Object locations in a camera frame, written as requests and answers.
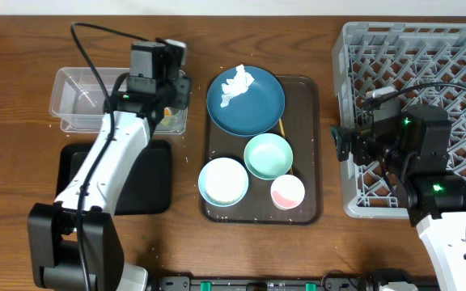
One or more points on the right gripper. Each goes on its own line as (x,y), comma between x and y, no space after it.
(345,141)

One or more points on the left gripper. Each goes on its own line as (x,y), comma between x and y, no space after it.
(182,90)

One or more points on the yellow snack wrapper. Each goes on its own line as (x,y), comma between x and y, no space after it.
(168,117)

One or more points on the white tissue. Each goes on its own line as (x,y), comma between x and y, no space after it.
(236,86)

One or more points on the pink and white cup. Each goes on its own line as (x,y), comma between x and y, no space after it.
(287,192)

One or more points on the mint green bowl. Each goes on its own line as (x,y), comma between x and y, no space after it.
(268,156)

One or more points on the light blue rice bowl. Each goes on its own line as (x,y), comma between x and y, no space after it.
(223,182)

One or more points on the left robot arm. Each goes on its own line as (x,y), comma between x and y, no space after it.
(74,243)

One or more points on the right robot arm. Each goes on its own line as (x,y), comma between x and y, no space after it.
(412,144)

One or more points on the grey dishwasher rack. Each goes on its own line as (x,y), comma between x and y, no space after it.
(368,56)

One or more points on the black waste tray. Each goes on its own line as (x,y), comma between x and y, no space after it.
(148,188)

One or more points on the brown serving tray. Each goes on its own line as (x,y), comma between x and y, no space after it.
(300,121)

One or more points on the clear plastic bin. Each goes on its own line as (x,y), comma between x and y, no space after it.
(78,101)

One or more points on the wooden chopstick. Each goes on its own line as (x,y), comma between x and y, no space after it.
(282,130)

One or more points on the dark blue plate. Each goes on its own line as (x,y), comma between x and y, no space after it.
(255,111)

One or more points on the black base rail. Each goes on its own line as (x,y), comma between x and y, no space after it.
(183,283)

